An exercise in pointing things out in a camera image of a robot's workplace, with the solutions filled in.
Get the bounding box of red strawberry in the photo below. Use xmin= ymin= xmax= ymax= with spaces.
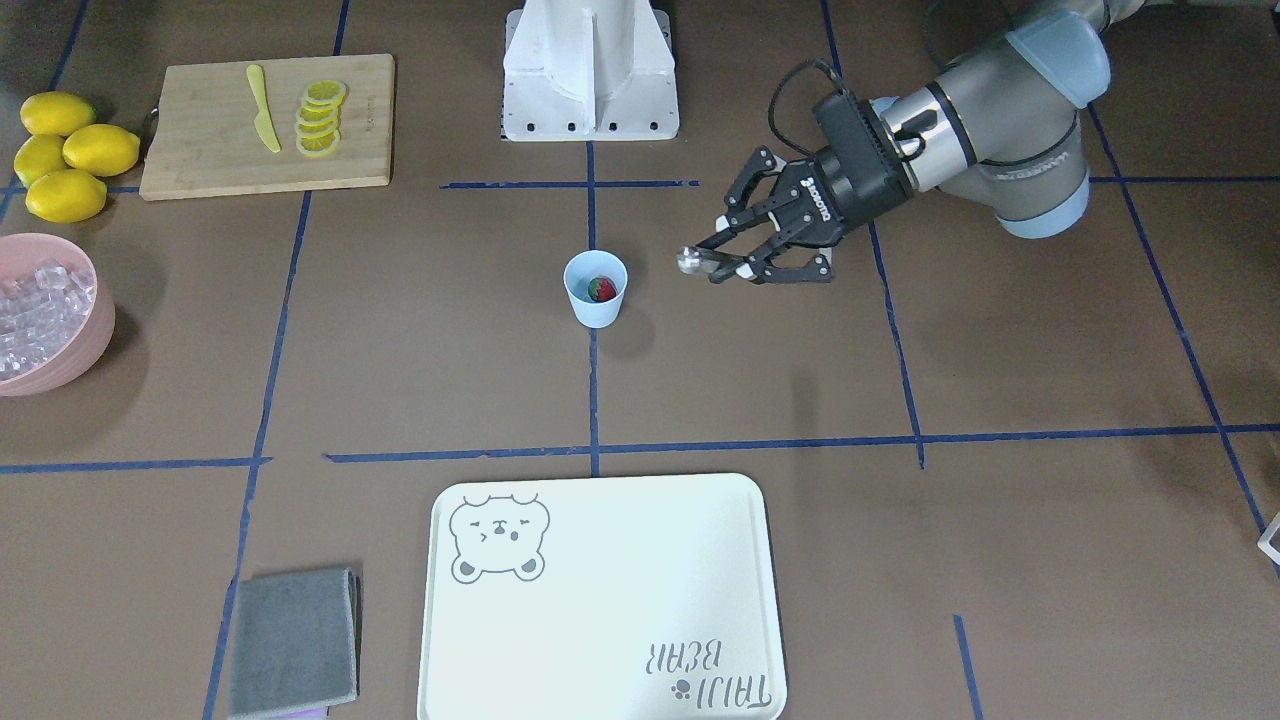
xmin=586 ymin=275 xmax=620 ymax=304

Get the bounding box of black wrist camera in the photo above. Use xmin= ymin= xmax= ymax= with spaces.
xmin=812 ymin=94 xmax=901 ymax=177

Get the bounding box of whole yellow lemon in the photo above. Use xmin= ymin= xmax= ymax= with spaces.
xmin=19 ymin=91 xmax=97 ymax=137
xmin=26 ymin=169 xmax=108 ymax=224
xmin=13 ymin=135 xmax=69 ymax=188
xmin=61 ymin=123 xmax=141 ymax=177

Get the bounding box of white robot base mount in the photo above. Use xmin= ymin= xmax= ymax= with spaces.
xmin=500 ymin=1 xmax=680 ymax=142

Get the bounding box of pink bowl of ice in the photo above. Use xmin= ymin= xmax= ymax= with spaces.
xmin=1 ymin=233 xmax=116 ymax=397

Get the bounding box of yellow plastic knife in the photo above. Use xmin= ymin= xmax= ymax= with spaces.
xmin=244 ymin=63 xmax=282 ymax=154

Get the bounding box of lemon slice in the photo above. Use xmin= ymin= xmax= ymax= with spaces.
xmin=294 ymin=106 xmax=340 ymax=138
xmin=294 ymin=128 xmax=342 ymax=159
xmin=302 ymin=79 xmax=348 ymax=108

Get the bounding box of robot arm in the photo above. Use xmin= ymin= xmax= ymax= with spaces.
xmin=677 ymin=1 xmax=1142 ymax=284

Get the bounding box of light blue paper cup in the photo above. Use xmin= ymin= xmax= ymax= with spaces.
xmin=562 ymin=250 xmax=628 ymax=329

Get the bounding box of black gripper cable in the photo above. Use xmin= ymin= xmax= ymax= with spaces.
xmin=767 ymin=58 xmax=851 ymax=161

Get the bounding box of white bear serving tray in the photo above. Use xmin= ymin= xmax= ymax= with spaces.
xmin=416 ymin=473 xmax=788 ymax=719

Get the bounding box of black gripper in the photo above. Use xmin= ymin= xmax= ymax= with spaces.
xmin=690 ymin=145 xmax=913 ymax=284

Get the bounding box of bamboo cutting board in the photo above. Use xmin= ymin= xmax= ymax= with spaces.
xmin=140 ymin=54 xmax=396 ymax=201

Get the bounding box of folded grey cloth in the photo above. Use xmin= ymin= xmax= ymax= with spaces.
xmin=227 ymin=566 xmax=358 ymax=719

